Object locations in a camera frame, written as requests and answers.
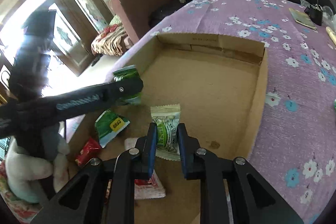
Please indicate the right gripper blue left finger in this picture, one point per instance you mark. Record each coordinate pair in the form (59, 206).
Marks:
(103, 191)

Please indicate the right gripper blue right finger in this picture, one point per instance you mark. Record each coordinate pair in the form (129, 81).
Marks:
(231, 190)

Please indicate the white red snack packet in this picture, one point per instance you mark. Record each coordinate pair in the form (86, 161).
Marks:
(149, 189)

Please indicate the green bag yellow label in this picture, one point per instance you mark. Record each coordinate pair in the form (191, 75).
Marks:
(108, 125)

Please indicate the small red candy packet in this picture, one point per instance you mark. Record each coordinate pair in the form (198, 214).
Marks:
(90, 150)

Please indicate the cream green snack packet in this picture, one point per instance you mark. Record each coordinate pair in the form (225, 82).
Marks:
(167, 119)

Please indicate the dark green foil bag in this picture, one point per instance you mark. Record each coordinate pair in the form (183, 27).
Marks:
(129, 80)

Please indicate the white gloved left hand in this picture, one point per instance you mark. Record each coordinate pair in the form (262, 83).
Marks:
(25, 172)

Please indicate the purple floral tablecloth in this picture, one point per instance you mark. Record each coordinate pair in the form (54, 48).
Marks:
(294, 149)

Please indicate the shallow cardboard box tray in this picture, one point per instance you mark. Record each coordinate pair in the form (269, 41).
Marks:
(219, 82)

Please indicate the floral blanket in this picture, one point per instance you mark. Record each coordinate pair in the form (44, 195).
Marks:
(112, 40)

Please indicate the brown armchair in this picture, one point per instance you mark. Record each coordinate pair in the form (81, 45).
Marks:
(135, 15)

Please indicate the cream lotion tube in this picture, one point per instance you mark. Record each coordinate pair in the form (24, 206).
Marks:
(331, 34)

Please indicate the olive green notebook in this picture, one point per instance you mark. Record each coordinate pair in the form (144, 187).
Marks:
(302, 18)

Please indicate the black pen cup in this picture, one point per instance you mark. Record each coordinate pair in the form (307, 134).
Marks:
(314, 11)

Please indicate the clear plastic cup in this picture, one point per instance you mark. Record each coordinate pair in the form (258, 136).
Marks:
(327, 13)

